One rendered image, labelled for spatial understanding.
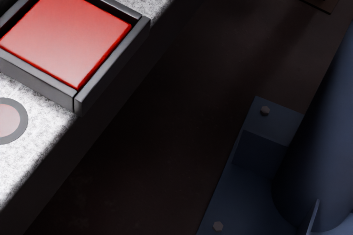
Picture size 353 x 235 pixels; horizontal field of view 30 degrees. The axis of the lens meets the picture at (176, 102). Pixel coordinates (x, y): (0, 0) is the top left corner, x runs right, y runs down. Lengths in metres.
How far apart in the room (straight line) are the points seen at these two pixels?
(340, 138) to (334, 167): 0.08
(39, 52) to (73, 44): 0.02
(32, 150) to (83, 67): 0.06
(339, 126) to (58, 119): 0.75
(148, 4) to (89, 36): 0.06
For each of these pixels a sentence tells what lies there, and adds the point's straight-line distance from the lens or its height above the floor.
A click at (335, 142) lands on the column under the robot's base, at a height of 0.34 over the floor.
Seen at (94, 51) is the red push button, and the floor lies 0.93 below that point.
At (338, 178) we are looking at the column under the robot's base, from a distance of 1.20.
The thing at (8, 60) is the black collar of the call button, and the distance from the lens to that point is 0.39.
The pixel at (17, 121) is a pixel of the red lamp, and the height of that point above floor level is 0.92.
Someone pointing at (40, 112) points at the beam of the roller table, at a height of 0.92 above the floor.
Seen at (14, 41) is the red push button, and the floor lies 0.93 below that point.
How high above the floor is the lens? 1.24
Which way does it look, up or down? 56 degrees down
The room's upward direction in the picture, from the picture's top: 11 degrees clockwise
